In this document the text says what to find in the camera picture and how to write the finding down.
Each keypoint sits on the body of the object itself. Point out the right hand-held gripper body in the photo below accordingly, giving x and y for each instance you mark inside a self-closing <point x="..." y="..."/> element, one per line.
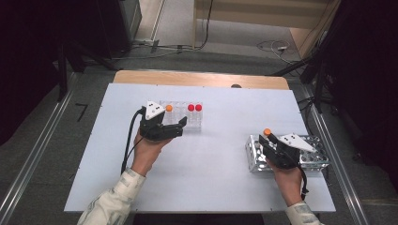
<point x="281" y="156"/>

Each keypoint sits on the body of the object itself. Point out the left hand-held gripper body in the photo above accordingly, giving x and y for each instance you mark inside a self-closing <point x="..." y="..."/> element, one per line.
<point x="156" y="131"/>

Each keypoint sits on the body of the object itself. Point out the orange capped test tube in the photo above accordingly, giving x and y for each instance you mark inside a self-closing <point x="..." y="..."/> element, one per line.
<point x="267" y="132"/>
<point x="169" y="108"/>

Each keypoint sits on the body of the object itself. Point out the clear acrylic tube rack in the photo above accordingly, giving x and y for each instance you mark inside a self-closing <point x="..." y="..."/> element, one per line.
<point x="180" y="109"/>

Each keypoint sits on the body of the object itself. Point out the red capped test tube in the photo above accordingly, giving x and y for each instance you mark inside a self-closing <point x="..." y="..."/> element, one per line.
<point x="191" y="108"/>
<point x="198" y="108"/>

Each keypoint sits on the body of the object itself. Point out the metal tube rack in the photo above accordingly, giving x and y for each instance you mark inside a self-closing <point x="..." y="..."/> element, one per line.
<point x="313" y="159"/>

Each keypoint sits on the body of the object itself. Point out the person's left hand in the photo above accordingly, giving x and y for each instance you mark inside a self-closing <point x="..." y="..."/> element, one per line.
<point x="147" y="156"/>

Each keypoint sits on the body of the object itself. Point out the person's right hand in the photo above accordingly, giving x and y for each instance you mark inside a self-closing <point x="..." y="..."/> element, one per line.
<point x="289" y="184"/>

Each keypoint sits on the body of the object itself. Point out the wooden table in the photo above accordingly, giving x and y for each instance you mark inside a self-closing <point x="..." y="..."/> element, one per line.
<point x="187" y="78"/>

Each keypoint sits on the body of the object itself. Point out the small dark round object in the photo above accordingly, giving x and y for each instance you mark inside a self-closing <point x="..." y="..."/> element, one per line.
<point x="236" y="86"/>

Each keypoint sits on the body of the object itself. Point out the black metal stand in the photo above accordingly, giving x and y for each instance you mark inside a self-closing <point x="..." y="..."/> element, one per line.
<point x="319" y="90"/>
<point x="62" y="78"/>

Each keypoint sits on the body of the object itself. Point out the dark curtain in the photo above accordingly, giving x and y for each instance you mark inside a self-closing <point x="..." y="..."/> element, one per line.
<point x="369" y="78"/>
<point x="25" y="62"/>

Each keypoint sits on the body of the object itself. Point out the light wooden furniture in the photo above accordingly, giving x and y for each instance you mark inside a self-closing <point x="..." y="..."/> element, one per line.
<point x="250" y="15"/>

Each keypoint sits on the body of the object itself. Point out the aluminium floor rail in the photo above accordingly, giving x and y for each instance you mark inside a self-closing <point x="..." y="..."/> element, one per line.
<point x="339" y="168"/>
<point x="39" y="146"/>

